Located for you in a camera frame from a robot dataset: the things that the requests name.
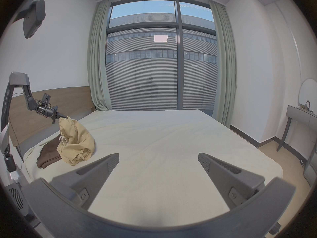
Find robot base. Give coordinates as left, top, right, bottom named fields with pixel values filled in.
left=4, top=169, right=41, bottom=232

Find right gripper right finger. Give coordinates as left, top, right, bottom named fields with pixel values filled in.
left=198, top=153, right=266, bottom=212

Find window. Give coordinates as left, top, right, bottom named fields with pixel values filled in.
left=105, top=0, right=219, bottom=119

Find grey-green curtain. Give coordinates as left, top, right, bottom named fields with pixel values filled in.
left=87, top=0, right=112, bottom=112
left=208, top=0, right=237, bottom=127

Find grey dressing table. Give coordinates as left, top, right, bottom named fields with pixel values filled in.
left=277, top=105, right=317, bottom=158

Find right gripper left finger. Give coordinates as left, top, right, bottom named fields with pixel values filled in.
left=52, top=153, right=120, bottom=211

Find round mirror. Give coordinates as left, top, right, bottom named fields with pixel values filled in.
left=298, top=78, right=317, bottom=111

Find bed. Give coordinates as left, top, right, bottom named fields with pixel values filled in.
left=7, top=86, right=284, bottom=225

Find tan shorts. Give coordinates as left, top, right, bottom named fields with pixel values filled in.
left=57, top=116, right=96, bottom=166

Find brown garment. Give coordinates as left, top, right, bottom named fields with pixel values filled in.
left=37, top=134, right=63, bottom=169

